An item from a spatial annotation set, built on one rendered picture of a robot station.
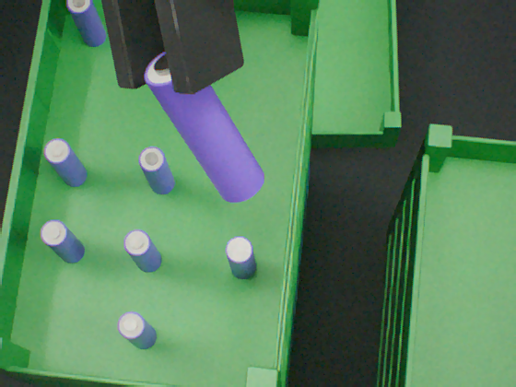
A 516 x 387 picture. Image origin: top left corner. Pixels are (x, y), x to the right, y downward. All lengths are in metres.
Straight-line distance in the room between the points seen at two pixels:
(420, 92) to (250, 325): 0.63
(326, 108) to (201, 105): 0.95
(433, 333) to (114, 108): 0.34
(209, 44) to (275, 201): 0.44
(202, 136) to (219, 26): 0.04
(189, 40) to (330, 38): 1.00
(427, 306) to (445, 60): 0.49
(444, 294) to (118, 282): 0.30
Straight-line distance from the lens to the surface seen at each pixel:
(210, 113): 0.36
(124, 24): 0.35
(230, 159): 0.38
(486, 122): 1.33
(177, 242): 0.77
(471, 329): 0.93
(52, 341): 0.78
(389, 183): 1.29
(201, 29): 0.35
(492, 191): 0.96
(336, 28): 1.35
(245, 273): 0.74
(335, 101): 1.31
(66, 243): 0.73
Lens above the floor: 1.24
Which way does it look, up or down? 75 degrees down
